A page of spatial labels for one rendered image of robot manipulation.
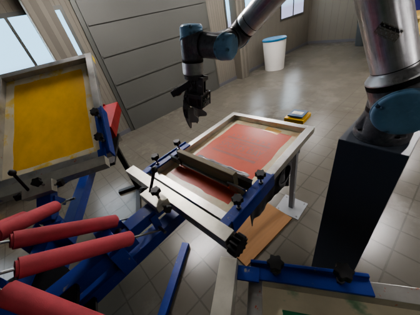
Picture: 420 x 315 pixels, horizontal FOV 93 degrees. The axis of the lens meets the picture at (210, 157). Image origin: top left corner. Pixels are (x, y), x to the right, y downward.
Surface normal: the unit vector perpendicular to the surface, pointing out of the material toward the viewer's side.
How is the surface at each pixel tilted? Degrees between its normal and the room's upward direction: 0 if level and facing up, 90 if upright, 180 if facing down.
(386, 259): 0
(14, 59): 90
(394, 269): 0
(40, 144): 32
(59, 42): 90
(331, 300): 0
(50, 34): 90
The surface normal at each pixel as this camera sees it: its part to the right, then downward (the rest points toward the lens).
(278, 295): -0.19, -0.79
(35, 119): 0.00, -0.40
